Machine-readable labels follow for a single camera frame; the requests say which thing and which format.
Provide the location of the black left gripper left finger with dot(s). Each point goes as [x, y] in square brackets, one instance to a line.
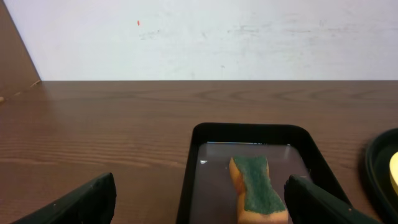
[92, 203]

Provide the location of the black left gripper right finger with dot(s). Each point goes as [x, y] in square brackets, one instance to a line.
[308, 203]

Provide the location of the yellow plate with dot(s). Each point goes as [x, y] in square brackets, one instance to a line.
[393, 172]

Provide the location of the black round tray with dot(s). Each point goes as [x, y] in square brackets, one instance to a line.
[376, 175]

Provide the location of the black rectangular tray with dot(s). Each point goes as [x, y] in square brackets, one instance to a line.
[208, 194]

